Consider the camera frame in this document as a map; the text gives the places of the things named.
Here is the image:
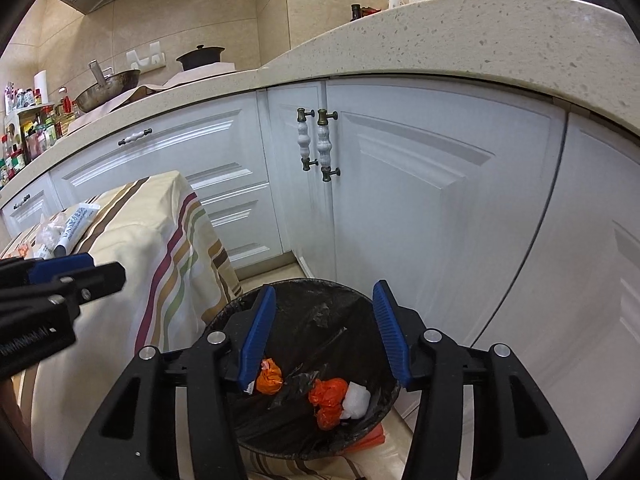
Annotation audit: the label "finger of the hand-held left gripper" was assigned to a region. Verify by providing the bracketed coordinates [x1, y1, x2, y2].
[0, 254, 95, 287]
[47, 261, 127, 307]

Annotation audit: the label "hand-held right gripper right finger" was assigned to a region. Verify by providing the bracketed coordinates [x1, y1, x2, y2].
[372, 280, 588, 480]

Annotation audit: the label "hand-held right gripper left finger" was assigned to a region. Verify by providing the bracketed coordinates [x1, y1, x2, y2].
[62, 285, 277, 480]

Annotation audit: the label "white printed packet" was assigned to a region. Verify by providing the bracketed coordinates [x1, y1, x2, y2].
[52, 202, 101, 261]

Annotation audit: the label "round black waste bin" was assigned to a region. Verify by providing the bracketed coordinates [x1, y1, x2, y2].
[202, 278, 401, 461]

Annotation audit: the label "crumpled clear plastic wrapper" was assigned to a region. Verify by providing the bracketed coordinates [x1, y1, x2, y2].
[37, 212, 68, 256]

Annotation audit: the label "small crumpled orange wrapper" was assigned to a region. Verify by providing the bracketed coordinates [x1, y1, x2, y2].
[255, 357, 283, 396]

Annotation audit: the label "small white end cabinet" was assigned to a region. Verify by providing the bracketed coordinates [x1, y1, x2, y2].
[0, 175, 57, 243]

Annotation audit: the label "striped table cloth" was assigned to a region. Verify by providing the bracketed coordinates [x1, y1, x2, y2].
[0, 170, 243, 480]

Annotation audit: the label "crumpled white tissue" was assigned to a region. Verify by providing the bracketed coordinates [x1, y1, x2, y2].
[340, 381, 372, 420]

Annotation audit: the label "large crumpled orange wrapper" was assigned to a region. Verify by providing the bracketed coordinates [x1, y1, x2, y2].
[308, 377, 349, 431]

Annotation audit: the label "orange plastic bag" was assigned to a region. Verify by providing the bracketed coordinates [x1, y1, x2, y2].
[345, 422, 387, 453]

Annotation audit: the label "stacked white lower drawers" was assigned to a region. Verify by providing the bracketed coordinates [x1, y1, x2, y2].
[190, 165, 287, 268]

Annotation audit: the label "narrow white cabinet door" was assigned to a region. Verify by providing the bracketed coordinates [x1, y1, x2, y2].
[267, 85, 335, 281]

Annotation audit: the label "cluster of condiment bottles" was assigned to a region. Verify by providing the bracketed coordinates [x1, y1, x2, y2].
[0, 80, 83, 188]

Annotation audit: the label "large white cabinet door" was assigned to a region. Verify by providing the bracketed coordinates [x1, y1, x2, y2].
[325, 80, 568, 348]

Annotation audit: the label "wide white drawer front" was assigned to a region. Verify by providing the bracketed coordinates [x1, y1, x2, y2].
[50, 92, 271, 196]

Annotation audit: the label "curved white cabinet door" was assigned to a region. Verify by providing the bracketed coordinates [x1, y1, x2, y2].
[480, 110, 640, 480]

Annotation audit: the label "steel wok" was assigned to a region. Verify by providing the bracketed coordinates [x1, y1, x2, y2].
[74, 60, 142, 113]

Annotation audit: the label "pale stove cover cloth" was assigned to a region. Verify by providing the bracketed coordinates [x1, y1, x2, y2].
[75, 62, 236, 123]

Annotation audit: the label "black lidded pot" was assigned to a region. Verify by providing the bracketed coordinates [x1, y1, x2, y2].
[176, 45, 226, 72]

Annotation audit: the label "beige speckled countertop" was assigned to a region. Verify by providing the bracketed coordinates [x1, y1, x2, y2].
[0, 0, 640, 211]

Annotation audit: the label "white ceramic door handle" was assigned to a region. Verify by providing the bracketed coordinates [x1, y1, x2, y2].
[316, 108, 342, 183]
[297, 108, 319, 171]

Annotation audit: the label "white wall rack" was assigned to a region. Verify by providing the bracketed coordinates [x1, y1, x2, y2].
[126, 42, 166, 72]

